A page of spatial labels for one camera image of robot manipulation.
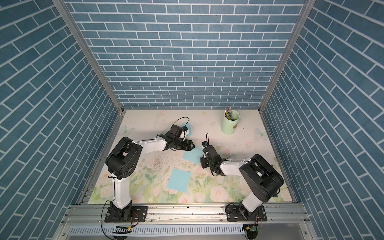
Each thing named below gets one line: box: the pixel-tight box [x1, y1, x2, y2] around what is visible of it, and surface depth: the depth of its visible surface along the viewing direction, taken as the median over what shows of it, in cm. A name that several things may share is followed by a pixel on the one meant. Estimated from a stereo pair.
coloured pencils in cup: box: [224, 106, 232, 120], surface depth 100 cm
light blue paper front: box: [166, 168, 192, 193], surface depth 87 cm
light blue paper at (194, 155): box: [182, 146, 204, 165], surface depth 97 cm
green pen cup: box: [221, 109, 241, 135], surface depth 102 cm
